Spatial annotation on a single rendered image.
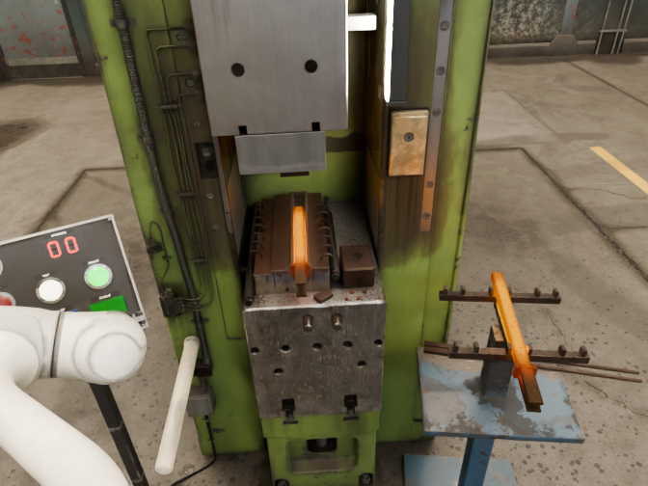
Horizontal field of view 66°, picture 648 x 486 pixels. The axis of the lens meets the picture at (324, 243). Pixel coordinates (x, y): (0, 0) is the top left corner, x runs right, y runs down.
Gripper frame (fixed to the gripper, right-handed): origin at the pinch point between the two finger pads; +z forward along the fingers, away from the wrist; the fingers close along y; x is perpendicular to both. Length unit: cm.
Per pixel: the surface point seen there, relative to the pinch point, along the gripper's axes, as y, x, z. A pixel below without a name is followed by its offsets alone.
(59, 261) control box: -6.6, 15.2, 5.5
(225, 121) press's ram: 34, 35, -13
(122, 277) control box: 4.9, 7.8, 5.5
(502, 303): 88, -25, -21
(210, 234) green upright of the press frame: 30.1, 11.1, 21.3
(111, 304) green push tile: 0.8, 2.7, 4.8
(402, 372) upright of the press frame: 82, -54, 31
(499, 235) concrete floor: 226, -44, 130
